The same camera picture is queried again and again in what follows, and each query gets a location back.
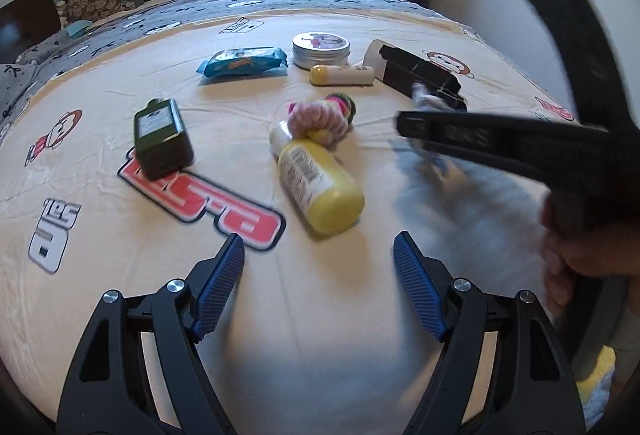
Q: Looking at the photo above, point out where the black white box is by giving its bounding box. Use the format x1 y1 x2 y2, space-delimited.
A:
362 39 466 112

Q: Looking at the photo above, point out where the pink green knitted toy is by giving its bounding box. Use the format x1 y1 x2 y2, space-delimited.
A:
286 92 357 147

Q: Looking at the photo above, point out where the yellow lotion bottle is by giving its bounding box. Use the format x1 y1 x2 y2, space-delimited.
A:
269 121 366 237

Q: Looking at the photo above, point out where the dark green bottle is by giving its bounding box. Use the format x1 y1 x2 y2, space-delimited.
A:
134 98 194 180

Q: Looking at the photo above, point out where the person's right hand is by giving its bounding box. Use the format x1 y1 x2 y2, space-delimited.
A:
540 193 639 317

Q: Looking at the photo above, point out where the cream printed bed sheet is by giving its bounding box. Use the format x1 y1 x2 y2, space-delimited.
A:
1 10 570 434

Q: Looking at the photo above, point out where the small yellow white tube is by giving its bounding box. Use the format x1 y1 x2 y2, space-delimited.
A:
309 64 375 86

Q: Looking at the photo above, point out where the round silver tin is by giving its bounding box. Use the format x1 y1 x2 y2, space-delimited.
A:
292 32 350 70

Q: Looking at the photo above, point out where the blue wet wipes pack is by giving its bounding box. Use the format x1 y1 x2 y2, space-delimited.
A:
196 47 288 80

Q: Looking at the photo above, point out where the grey patterned blanket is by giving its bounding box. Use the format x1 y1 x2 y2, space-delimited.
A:
1 0 448 134

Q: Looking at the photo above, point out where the dark wooden headboard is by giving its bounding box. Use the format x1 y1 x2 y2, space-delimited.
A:
0 0 61 63

